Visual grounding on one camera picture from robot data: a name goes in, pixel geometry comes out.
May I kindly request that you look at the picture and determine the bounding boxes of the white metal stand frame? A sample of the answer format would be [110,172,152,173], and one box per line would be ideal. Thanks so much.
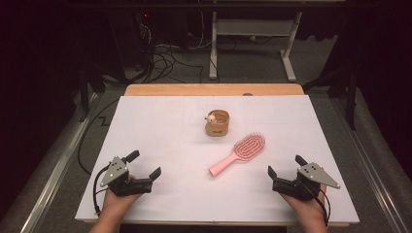
[208,11,304,83]

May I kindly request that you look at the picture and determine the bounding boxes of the black computer tower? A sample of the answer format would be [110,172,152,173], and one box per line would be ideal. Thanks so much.
[108,9,154,71]

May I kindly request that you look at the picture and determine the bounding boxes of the pink hairbrush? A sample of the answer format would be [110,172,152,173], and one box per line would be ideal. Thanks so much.
[208,131,266,178]

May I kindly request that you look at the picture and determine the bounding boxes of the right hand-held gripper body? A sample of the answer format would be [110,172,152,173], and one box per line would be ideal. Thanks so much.
[272,162,341,202]

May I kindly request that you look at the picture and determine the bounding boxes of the aluminium rail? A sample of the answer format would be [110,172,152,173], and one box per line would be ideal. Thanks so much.
[329,96,412,233]
[18,92,99,233]

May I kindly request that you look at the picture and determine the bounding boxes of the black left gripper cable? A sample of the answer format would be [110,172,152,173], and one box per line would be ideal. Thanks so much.
[92,164,113,217]

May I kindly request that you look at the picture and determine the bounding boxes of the person's left hand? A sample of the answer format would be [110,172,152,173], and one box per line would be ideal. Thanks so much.
[102,174,144,216]

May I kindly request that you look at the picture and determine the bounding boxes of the person's right hand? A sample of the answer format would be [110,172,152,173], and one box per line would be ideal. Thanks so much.
[280,183,328,224]

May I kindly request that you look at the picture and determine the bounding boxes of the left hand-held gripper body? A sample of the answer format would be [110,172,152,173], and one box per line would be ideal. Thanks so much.
[99,155,154,197]

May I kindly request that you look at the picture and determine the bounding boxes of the black stand leg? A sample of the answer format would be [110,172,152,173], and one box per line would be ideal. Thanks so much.
[302,62,360,131]
[78,61,109,123]

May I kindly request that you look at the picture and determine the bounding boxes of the tan cup with small figurine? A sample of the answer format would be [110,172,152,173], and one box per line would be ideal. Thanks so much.
[204,109,231,138]

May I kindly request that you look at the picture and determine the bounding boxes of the white board sheet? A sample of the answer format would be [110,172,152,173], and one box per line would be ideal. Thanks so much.
[75,94,361,224]

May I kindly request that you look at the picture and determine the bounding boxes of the bundle of black floor cables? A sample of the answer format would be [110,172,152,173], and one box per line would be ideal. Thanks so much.
[127,22,206,84]

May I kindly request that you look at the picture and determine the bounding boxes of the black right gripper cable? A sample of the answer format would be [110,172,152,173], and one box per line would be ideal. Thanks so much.
[305,183,331,227]

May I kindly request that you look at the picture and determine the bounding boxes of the long black floor cable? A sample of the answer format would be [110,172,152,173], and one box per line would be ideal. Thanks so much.
[76,98,120,176]

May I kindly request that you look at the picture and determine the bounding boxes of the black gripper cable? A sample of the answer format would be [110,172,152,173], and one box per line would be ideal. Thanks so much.
[305,183,331,227]
[92,164,113,217]

